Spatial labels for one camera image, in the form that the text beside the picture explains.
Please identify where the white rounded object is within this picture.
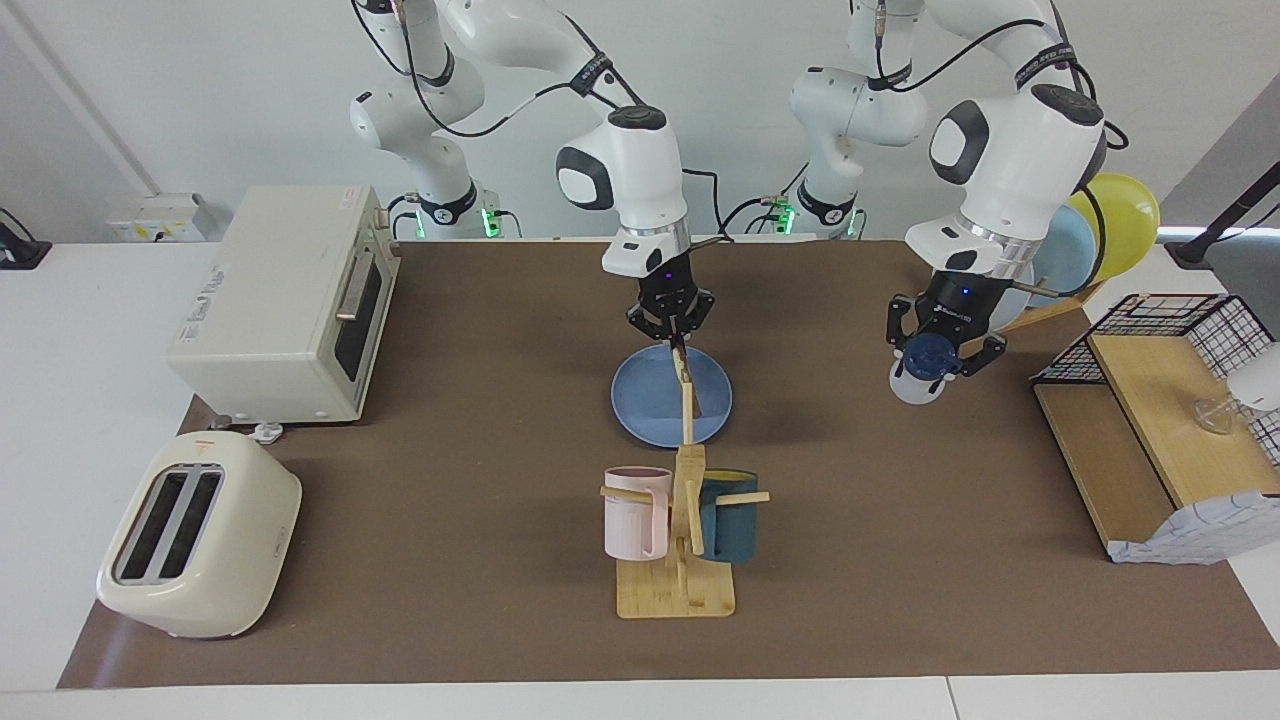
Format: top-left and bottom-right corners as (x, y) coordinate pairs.
(1228, 342), (1280, 413)

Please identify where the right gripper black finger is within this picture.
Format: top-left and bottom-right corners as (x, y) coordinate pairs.
(676, 296), (717, 351)
(628, 306), (678, 350)

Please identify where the light blue plate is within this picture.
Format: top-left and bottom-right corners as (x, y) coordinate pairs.
(1030, 205), (1097, 309)

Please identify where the yellow plate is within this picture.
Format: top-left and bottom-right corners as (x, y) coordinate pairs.
(1068, 172), (1161, 283)

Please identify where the clear glass cup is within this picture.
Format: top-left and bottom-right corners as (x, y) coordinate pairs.
(1195, 395), (1246, 436)

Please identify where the cream two-slot toaster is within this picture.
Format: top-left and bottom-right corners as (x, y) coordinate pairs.
(96, 430), (303, 640)

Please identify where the white bottle with blue cap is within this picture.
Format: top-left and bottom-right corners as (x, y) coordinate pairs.
(890, 333), (966, 406)

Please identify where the white checkered cloth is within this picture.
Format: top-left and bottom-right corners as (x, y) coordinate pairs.
(1107, 490), (1280, 566)

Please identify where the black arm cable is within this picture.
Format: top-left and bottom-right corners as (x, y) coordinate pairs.
(870, 0), (1131, 298)
(350, 0), (726, 243)

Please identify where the brown table mat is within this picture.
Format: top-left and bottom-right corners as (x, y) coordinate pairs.
(57, 240), (1280, 689)

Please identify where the pale grey plate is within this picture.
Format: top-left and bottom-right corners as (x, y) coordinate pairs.
(990, 258), (1037, 331)

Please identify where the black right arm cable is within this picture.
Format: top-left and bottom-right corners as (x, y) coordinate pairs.
(350, 0), (726, 243)

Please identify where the pink ribbed mug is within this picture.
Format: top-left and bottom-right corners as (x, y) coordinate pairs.
(604, 466), (673, 562)

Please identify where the white wall outlet box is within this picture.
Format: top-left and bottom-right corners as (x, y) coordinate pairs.
(107, 193), (206, 243)

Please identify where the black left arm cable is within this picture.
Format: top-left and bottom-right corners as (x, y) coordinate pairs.
(870, 0), (1131, 298)

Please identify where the black left base cable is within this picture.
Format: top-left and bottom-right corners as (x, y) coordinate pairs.
(718, 150), (811, 236)

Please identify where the black desk device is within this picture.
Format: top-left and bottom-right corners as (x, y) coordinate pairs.
(0, 207), (53, 271)

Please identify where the dark teal mug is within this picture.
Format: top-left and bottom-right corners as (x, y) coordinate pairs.
(697, 470), (759, 562)

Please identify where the wooden plate rack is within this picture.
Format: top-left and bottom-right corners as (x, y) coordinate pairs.
(990, 280), (1106, 336)

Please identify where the white toaster oven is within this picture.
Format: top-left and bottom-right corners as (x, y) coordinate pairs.
(165, 185), (401, 426)

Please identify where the wooden shelf with wire basket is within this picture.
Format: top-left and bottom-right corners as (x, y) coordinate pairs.
(1030, 293), (1280, 561)

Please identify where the wooden mug rack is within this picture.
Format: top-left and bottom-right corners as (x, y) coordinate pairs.
(600, 382), (771, 619)

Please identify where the blue round plate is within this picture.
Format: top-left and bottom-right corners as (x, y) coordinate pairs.
(611, 344), (733, 448)

